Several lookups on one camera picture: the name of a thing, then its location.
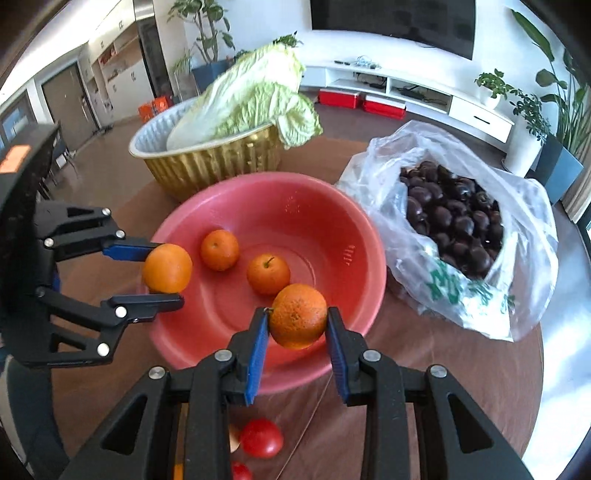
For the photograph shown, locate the white wall cabinets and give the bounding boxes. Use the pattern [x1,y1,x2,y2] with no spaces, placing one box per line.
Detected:
[78,0,160,125]

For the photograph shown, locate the tall plant in blue pot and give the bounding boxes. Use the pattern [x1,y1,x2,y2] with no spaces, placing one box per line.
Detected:
[167,0,245,93]

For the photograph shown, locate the orange cardboard box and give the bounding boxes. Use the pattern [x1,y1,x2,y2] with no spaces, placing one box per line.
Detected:
[139,96,174,123]

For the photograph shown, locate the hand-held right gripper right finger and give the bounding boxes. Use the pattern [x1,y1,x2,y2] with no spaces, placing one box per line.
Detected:
[324,306,539,480]

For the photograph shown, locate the brown door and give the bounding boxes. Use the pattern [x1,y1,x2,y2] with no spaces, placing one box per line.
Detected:
[41,62,100,139]

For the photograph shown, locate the dark chair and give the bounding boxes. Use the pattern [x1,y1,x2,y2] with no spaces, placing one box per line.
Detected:
[39,124,79,199]

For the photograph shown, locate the napa cabbage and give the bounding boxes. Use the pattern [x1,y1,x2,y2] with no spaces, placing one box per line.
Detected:
[166,42,324,151]

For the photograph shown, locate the pile of dark chestnuts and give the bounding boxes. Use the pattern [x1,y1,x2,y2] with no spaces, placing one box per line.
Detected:
[399,161,504,280]

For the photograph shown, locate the large-leaf plant in dark pot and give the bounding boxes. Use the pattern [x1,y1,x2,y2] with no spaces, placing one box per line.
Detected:
[510,9,591,204]

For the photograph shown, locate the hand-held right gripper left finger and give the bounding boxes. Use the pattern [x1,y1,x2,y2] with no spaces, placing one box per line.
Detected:
[60,307,273,480]

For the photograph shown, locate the beige curtain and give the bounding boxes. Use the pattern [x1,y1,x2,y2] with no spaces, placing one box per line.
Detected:
[564,152,591,222]

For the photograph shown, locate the black refrigerator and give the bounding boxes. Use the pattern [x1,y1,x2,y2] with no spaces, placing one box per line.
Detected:
[137,18,174,100]

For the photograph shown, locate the golden foil basin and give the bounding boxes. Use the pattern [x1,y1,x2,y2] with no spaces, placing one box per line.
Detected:
[128,97,283,203]

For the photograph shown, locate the orange with stem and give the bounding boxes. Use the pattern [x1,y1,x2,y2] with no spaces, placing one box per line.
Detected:
[246,253,291,296]

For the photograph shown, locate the brown tablecloth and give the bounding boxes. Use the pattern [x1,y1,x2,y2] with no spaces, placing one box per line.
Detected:
[51,134,546,480]

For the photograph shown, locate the red box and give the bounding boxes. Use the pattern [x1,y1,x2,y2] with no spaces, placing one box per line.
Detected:
[318,89,362,110]
[362,95,407,121]

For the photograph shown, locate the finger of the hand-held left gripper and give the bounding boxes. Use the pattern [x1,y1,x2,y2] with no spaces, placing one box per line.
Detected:
[18,285,185,368]
[34,202,163,264]

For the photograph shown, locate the plant in tall white pot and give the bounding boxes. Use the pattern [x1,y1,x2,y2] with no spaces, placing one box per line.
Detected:
[502,88,552,176]

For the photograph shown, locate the red plastic basin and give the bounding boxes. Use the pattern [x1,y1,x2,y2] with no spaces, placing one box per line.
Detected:
[148,172,387,395]

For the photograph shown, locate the black wall television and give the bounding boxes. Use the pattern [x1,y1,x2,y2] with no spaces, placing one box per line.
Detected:
[310,0,476,61]

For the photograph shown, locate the clear plastic bag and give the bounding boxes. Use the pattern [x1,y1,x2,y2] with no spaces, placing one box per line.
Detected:
[336,120,559,342]

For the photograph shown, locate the plant in white ribbed pot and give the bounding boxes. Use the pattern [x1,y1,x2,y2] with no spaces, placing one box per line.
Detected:
[171,51,200,103]

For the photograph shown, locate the white television cabinet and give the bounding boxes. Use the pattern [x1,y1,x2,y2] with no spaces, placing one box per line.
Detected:
[299,59,515,139]

